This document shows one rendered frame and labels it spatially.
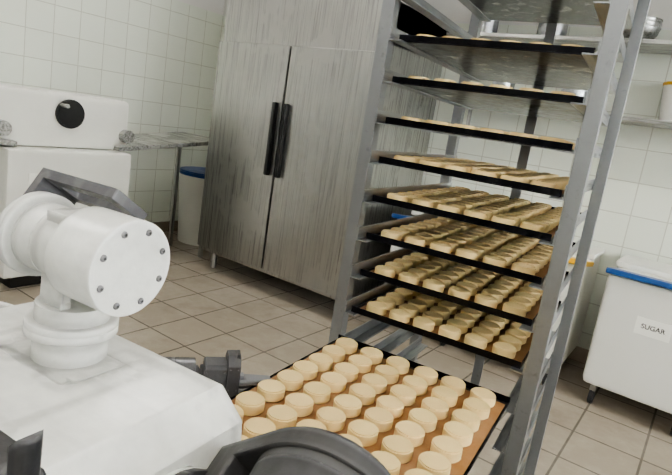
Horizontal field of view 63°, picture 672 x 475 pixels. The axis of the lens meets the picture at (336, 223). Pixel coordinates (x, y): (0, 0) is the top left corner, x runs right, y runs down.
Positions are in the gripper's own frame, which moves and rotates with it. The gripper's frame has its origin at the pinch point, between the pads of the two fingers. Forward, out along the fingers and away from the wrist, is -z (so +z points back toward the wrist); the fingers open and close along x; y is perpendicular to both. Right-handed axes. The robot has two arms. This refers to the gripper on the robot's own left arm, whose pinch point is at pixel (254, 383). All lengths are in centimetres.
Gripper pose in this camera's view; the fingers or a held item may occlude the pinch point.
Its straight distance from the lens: 107.4
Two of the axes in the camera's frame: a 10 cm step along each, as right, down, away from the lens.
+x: 1.5, -9.7, -1.9
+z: -9.5, -0.9, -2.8
